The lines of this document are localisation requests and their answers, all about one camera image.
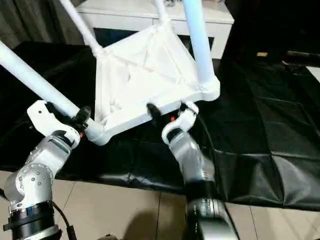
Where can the white plastic table top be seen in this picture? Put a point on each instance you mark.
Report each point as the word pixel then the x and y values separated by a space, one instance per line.
pixel 140 75

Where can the white plastic table leg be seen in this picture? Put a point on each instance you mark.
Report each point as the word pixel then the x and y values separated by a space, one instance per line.
pixel 32 75
pixel 80 25
pixel 161 10
pixel 200 45

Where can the black mat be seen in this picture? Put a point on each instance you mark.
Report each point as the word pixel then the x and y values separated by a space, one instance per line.
pixel 250 125

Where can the white cabinet with glass doors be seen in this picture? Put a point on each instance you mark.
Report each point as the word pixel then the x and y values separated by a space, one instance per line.
pixel 125 15

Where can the grey-green curtain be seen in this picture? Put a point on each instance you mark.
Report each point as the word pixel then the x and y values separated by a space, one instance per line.
pixel 25 20

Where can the small yellow label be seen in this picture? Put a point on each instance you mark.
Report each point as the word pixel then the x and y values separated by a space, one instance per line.
pixel 261 53

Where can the black and white bundle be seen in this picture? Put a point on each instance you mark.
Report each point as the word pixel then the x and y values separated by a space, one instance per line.
pixel 171 2

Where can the flat white board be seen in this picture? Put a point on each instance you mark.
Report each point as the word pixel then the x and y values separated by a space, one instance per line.
pixel 315 73

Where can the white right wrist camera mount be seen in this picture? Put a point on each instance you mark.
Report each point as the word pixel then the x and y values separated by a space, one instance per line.
pixel 185 120

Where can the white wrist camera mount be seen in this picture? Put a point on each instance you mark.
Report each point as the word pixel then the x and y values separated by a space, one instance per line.
pixel 41 117
pixel 185 120

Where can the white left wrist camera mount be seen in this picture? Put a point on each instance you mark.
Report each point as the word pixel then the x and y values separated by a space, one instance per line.
pixel 41 117

